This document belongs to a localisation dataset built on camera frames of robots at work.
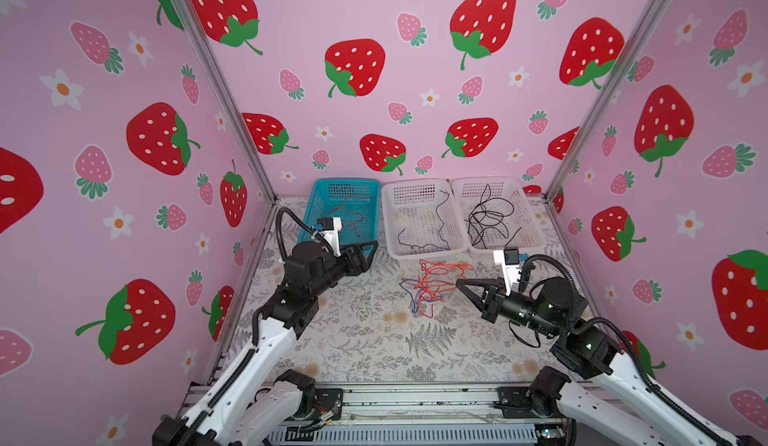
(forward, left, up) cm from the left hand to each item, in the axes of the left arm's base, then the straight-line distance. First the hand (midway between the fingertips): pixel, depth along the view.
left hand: (371, 245), depth 71 cm
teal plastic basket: (+41, +10, -26) cm, 49 cm away
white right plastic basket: (+24, -52, -23) cm, 61 cm away
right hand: (-12, -19, +2) cm, 23 cm away
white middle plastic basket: (+33, -16, -27) cm, 45 cm away
